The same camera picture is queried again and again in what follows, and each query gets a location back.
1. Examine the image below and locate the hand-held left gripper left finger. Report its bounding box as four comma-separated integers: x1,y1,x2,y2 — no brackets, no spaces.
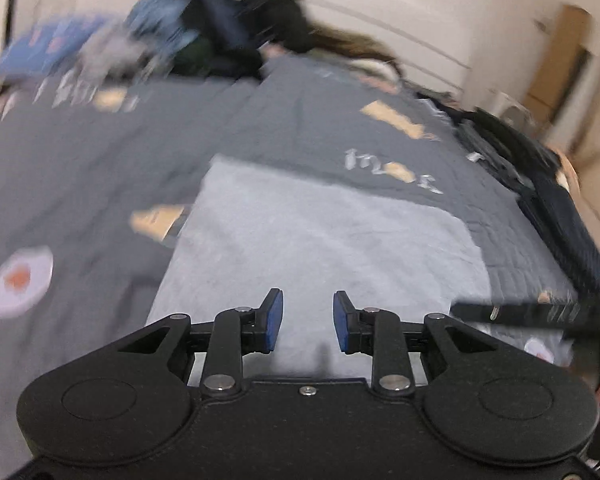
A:
117,287,285,398

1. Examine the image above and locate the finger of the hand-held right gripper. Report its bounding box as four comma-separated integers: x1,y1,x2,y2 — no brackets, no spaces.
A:
450,300,588,335

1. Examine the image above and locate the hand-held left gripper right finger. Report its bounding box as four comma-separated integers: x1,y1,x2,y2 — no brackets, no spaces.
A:
332,290,501,398

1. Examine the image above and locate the grey t-shirt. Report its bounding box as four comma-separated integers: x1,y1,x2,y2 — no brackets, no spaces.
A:
147,155,491,381

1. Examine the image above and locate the stack of folded dark clothes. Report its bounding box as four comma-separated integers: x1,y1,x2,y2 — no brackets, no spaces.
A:
420,92,566,196

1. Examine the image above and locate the navy dotted cloth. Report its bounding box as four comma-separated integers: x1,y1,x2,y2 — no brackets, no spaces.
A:
517,170,600,306

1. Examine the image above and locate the white box fan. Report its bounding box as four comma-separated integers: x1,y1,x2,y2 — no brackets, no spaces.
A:
495,92,536,131

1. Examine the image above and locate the grey printed quilt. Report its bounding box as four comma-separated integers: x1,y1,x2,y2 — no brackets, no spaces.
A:
0,52,581,471

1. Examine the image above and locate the cream pillow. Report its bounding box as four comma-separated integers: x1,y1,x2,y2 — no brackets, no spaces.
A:
352,57,403,91

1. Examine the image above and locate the brown cardboard roll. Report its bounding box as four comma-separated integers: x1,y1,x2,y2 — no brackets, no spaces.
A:
522,4,593,126

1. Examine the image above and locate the dark green garment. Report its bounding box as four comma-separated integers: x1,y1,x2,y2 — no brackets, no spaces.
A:
172,40,216,73

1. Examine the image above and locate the brown coat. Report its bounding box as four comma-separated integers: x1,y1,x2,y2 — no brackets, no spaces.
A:
307,30,401,68

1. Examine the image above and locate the black jacket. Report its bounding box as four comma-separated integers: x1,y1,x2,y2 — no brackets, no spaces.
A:
250,0,316,56

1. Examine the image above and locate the white bed headboard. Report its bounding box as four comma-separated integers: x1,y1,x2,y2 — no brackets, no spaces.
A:
170,0,473,101

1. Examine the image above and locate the grey crumpled garment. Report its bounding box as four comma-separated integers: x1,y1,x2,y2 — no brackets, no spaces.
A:
77,27,151,81

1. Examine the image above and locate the light blue garment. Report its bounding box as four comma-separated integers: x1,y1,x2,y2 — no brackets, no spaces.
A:
125,0,201,56

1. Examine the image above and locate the blue printed pillow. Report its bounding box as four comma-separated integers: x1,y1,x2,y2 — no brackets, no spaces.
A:
0,12,126,86

